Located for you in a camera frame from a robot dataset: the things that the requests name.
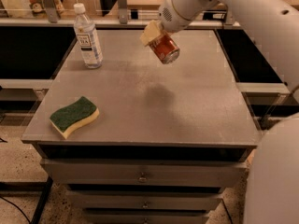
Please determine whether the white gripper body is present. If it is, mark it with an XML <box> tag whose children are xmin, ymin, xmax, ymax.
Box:
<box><xmin>158</xmin><ymin>0</ymin><xmax>219</xmax><ymax>33</ymax></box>

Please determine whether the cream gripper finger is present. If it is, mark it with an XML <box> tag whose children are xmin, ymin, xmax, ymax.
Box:
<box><xmin>140</xmin><ymin>21</ymin><xmax>164</xmax><ymax>46</ymax></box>

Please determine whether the red coke can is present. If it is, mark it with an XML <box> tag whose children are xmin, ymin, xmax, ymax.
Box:
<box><xmin>149</xmin><ymin>34</ymin><xmax>180</xmax><ymax>64</ymax></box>

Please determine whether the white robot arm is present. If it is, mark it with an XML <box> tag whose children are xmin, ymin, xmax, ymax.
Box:
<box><xmin>141</xmin><ymin>0</ymin><xmax>299</xmax><ymax>224</ymax></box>

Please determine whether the clear plastic water bottle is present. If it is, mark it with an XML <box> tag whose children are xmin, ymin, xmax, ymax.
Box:
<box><xmin>74</xmin><ymin>3</ymin><xmax>103</xmax><ymax>69</ymax></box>

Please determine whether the grey drawer cabinet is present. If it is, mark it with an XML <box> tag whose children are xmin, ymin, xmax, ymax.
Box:
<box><xmin>22</xmin><ymin>30</ymin><xmax>260</xmax><ymax>224</ymax></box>

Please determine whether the green yellow sponge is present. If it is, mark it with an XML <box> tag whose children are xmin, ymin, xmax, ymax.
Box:
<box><xmin>50</xmin><ymin>96</ymin><xmax>99</xmax><ymax>139</ymax></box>

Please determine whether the round metal drawer knob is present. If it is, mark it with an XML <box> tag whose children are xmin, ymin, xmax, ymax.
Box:
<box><xmin>138</xmin><ymin>173</ymin><xmax>148</xmax><ymax>183</ymax></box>

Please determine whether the metal railing frame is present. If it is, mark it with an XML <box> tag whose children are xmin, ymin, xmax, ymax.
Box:
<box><xmin>0</xmin><ymin>0</ymin><xmax>241</xmax><ymax>30</ymax></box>

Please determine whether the black floor cable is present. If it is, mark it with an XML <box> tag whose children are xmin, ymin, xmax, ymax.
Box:
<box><xmin>0</xmin><ymin>195</ymin><xmax>33</xmax><ymax>224</ymax></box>

